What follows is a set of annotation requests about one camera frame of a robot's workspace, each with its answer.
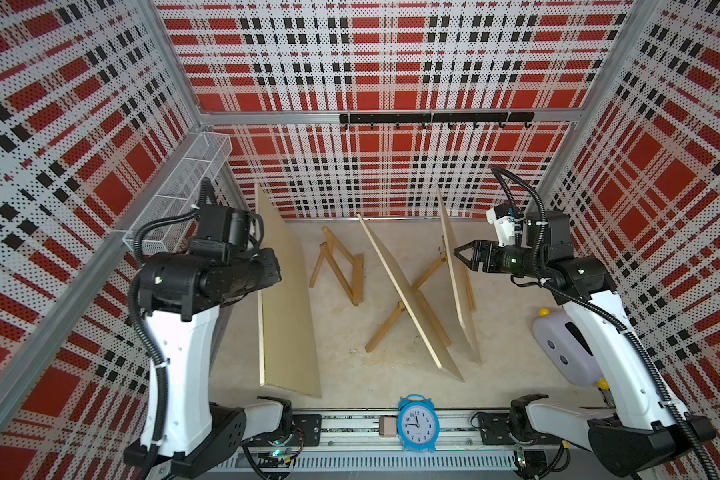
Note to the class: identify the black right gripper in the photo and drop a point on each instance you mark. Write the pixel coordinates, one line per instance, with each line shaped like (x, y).
(478, 248)

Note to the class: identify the wooden easel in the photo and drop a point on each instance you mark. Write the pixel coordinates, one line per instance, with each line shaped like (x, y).
(399, 309)
(459, 279)
(348, 268)

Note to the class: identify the plywood board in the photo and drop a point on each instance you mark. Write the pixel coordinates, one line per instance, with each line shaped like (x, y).
(288, 357)
(465, 320)
(408, 295)

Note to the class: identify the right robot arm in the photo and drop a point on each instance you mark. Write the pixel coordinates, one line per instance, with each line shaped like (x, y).
(648, 424)

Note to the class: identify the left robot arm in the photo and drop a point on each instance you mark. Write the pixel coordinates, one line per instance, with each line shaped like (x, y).
(191, 266)

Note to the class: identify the white purple toy device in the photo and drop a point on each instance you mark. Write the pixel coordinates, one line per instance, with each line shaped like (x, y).
(564, 344)

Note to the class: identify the blue alarm clock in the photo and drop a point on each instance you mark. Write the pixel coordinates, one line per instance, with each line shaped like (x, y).
(418, 425)

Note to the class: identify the small beige box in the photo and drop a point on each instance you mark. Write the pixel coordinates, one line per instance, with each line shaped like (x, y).
(388, 426)

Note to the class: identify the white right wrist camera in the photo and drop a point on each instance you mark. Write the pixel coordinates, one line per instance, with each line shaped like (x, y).
(507, 226)

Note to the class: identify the black hook rail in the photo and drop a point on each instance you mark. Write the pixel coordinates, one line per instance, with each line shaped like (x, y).
(500, 118)

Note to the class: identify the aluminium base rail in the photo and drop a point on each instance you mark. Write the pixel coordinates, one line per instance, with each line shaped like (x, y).
(347, 440)

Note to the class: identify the white wire basket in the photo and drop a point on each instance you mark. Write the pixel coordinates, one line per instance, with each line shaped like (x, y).
(177, 183)

